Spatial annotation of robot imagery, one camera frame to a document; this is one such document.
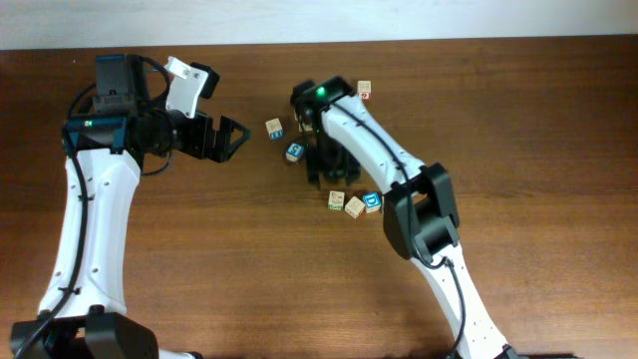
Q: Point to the blue 5 block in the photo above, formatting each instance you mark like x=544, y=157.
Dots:
x=294, y=153

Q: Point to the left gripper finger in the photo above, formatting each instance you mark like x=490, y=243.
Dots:
x=223, y=148
x=227, y=127

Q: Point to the blue D block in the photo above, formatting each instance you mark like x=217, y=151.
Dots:
x=372, y=201

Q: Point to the block with blue T side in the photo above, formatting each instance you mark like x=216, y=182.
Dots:
x=354, y=207

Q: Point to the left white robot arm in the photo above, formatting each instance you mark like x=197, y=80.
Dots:
x=135, y=108

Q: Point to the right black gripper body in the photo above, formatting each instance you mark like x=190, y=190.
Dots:
x=332, y=159

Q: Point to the block Y with blue side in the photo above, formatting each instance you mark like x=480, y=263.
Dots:
x=274, y=129

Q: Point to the block 5 with green side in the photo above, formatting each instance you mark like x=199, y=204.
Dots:
x=336, y=200

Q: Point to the block with red bottom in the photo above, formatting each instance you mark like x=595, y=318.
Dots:
x=364, y=89

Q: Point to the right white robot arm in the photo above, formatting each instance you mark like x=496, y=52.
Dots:
x=420, y=214

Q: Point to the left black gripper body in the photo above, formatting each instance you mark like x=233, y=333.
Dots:
x=192, y=136

